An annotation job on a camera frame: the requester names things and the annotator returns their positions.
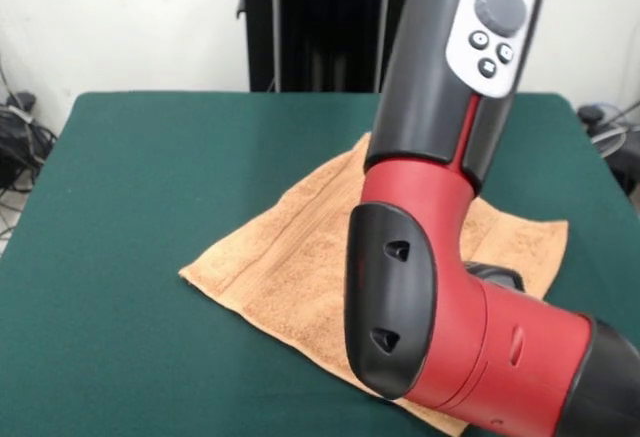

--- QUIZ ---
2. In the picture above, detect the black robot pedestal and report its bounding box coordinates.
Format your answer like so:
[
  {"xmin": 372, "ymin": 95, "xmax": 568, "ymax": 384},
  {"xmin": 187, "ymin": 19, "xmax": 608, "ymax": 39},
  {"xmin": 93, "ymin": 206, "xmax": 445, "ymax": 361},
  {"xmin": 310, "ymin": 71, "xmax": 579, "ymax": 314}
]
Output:
[{"xmin": 235, "ymin": 0, "xmax": 417, "ymax": 93}]

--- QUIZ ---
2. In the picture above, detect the dark green table cloth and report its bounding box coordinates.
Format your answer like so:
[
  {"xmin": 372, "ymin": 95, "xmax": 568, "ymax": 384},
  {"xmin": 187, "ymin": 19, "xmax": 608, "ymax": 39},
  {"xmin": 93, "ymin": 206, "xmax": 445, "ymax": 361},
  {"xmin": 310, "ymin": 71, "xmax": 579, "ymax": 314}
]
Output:
[{"xmin": 0, "ymin": 90, "xmax": 640, "ymax": 437}]

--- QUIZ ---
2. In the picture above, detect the black cable bundle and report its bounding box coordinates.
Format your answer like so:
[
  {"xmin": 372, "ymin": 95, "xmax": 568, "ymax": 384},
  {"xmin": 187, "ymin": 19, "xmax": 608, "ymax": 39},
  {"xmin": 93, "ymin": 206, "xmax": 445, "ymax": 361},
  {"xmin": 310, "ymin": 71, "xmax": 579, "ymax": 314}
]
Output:
[{"xmin": 0, "ymin": 91, "xmax": 59, "ymax": 194}]

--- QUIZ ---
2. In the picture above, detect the orange terry towel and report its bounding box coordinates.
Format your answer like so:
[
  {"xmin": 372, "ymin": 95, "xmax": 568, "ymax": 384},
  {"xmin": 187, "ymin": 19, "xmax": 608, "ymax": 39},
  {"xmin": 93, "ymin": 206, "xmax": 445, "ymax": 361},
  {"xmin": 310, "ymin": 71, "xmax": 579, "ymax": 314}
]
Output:
[{"xmin": 178, "ymin": 131, "xmax": 570, "ymax": 437}]

